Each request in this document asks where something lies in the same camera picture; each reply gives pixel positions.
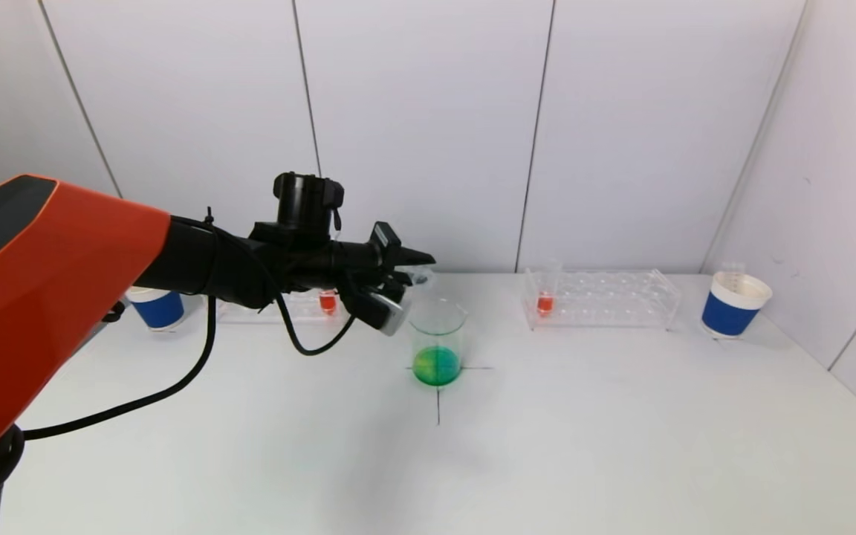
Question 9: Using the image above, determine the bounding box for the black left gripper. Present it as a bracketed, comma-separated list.
[331, 221, 437, 287]

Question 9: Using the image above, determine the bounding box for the blue pigment test tube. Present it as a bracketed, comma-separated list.
[402, 266, 438, 292]

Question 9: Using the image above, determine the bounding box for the clear glass beaker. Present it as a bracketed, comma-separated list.
[409, 299, 470, 389]

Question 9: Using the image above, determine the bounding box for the clear acrylic test tube rack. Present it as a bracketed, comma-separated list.
[522, 269, 681, 332]
[209, 288, 351, 328]

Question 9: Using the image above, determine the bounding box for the blue sleeved paper cup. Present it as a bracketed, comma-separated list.
[125, 286, 185, 332]
[701, 271, 773, 341]

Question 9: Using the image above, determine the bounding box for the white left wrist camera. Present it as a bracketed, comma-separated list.
[354, 286, 408, 337]

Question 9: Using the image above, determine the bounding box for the black left wrist camera cable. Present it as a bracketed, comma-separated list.
[276, 290, 358, 357]

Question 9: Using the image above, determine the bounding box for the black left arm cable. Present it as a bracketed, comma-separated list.
[23, 297, 218, 441]

